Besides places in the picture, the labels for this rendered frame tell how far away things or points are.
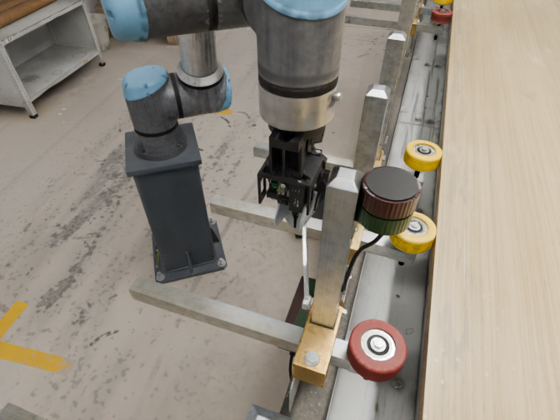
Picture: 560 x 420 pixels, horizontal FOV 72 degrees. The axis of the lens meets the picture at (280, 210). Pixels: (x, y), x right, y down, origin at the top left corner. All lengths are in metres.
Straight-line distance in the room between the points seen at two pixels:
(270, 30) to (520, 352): 0.53
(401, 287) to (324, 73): 0.69
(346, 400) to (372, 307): 0.23
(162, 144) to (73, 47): 2.59
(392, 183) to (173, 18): 0.30
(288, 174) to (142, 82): 0.90
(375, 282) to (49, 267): 1.52
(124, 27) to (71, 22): 3.34
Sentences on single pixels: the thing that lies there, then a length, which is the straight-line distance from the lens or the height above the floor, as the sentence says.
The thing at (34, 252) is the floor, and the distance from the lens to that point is 2.17.
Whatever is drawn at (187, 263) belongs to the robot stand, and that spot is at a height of 0.05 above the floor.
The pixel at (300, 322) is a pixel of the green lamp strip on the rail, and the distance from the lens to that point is 0.82.
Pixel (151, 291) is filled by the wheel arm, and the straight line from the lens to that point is 0.71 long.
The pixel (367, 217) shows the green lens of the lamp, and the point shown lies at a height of 1.13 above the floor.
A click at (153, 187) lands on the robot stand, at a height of 0.51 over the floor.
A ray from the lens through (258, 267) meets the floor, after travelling 1.78.
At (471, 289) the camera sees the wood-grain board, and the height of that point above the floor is 0.90.
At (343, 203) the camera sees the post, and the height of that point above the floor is 1.13.
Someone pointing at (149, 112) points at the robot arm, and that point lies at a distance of 1.34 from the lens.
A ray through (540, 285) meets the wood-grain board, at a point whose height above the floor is 0.90.
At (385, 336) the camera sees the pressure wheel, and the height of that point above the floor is 0.91.
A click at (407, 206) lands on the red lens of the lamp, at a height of 1.15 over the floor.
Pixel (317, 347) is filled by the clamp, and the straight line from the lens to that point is 0.61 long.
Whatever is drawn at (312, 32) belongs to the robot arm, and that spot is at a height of 1.29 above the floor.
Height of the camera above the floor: 1.42
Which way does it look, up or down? 44 degrees down
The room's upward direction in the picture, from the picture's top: straight up
